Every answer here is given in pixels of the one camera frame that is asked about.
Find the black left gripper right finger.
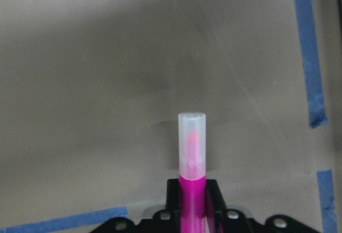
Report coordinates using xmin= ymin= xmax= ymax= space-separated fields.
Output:
xmin=205 ymin=179 xmax=224 ymax=213

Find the pink highlighter pen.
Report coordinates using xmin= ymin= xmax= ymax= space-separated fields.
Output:
xmin=178 ymin=112 xmax=206 ymax=232

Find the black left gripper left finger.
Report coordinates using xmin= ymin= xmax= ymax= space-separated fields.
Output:
xmin=167 ymin=178 xmax=181 ymax=214

